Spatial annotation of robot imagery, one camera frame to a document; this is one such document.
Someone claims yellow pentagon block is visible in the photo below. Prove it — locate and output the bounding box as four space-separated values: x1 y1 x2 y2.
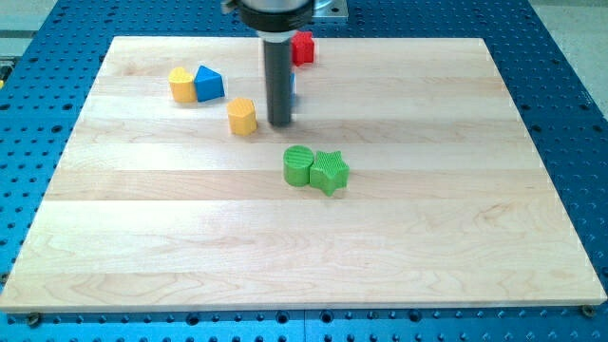
226 98 257 136

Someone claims red star block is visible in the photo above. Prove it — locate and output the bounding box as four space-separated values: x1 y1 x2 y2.
291 31 315 67

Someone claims blue triangle block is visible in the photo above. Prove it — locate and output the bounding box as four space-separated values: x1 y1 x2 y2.
194 66 225 103

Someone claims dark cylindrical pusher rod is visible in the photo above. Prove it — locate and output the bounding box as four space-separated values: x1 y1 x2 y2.
263 39 292 126

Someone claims blue block behind rod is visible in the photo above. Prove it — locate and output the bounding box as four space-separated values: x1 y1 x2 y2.
290 72 296 104

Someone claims yellow heart block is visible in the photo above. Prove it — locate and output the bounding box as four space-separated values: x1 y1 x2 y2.
168 66 197 103

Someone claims green cylinder block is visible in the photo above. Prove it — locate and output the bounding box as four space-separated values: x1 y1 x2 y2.
283 145 314 187

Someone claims silver mounting bracket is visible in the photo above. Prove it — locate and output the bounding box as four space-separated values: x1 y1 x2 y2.
313 0 349 21

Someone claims green star block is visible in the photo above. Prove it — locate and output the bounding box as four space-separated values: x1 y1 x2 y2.
310 151 350 197

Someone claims wooden board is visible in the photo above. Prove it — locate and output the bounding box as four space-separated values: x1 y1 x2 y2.
1 36 606 313

